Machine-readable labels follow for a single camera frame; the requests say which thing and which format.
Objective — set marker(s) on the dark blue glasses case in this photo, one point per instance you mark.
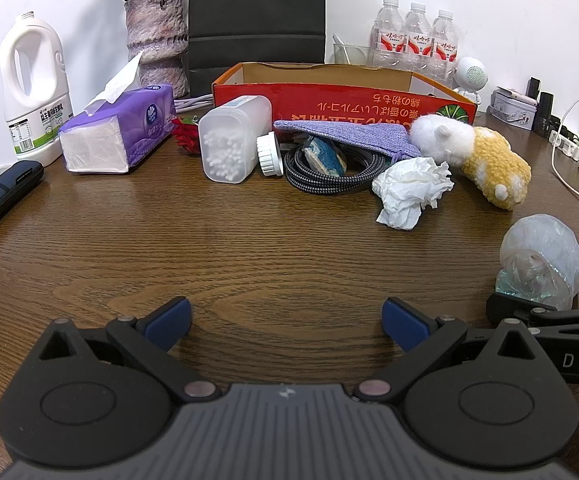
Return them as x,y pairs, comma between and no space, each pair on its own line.
4,192

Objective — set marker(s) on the black rectangular case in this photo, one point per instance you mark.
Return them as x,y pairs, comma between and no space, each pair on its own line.
543,115

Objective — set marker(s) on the white tin box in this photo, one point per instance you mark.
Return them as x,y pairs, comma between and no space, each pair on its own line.
512,110

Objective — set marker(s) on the white round lid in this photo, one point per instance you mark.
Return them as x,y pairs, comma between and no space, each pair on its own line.
268,155

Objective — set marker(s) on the white plastic jug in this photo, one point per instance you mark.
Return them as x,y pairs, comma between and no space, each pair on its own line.
29,90

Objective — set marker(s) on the clear water bottle red label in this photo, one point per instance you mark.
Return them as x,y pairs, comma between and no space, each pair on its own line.
444,47
418,40
389,35

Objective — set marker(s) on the purple tissue pack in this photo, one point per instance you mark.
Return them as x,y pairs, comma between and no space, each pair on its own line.
134,125

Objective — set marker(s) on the clear plastic ball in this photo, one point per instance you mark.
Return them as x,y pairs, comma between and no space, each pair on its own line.
539,255

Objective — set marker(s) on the white and yellow plush toy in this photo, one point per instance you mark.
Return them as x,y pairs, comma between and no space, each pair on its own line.
489,160

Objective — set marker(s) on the purple knitted pouch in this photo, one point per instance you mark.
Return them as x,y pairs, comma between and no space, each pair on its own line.
349,135

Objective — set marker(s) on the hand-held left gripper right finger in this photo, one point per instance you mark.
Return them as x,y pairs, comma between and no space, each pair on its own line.
402,320

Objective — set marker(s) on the orange cardboard box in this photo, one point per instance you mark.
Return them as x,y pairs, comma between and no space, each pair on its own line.
329,105

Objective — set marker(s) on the white round speaker figure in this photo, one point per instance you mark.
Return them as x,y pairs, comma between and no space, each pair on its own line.
472,72

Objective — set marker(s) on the red artificial rose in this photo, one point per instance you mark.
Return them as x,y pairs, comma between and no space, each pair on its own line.
187,135

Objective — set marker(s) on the white tissue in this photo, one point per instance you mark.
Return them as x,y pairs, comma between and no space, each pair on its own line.
409,185

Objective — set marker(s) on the clear glass cup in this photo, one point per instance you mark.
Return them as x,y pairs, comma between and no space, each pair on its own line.
352,56

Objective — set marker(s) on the clear cotton swab container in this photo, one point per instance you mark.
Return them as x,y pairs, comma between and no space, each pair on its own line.
229,145

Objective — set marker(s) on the blue soap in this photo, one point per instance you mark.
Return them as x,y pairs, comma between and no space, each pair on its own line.
324,157

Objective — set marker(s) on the black paper bag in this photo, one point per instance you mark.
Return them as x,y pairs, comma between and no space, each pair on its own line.
254,10

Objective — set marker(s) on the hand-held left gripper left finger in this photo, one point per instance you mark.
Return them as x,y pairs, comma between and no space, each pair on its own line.
172,317

